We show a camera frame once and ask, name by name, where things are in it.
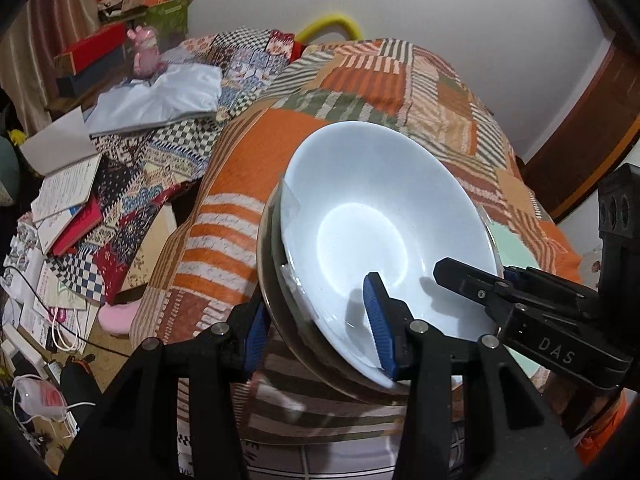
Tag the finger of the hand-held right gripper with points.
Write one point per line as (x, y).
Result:
(550, 292)
(475, 287)

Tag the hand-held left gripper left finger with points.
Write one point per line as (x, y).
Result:
(257, 332)

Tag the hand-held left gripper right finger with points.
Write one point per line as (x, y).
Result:
(380, 330)

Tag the mint green plate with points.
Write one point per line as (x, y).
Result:
(507, 242)

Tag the white spotted bowl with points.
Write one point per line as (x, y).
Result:
(360, 185)

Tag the person's right forearm orange sleeve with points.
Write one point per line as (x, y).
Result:
(607, 430)

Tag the pink slipper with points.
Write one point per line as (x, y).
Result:
(120, 317)

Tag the wooden door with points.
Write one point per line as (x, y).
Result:
(590, 135)

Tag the orange striped patchwork blanket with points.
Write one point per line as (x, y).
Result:
(240, 160)

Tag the checkered patchwork quilt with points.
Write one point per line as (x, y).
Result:
(150, 170)

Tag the red book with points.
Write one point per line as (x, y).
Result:
(80, 225)

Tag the grey folded cloth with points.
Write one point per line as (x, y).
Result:
(160, 95)

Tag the open notebook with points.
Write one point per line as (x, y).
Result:
(60, 140)

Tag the pink rabbit toy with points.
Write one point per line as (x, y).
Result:
(145, 55)

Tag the dark box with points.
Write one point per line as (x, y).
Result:
(95, 72)

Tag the yellow foam tube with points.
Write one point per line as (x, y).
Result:
(325, 20)

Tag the green box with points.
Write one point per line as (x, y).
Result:
(167, 15)

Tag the red box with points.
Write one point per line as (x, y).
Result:
(90, 47)

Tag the striped brown curtain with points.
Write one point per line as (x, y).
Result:
(40, 35)

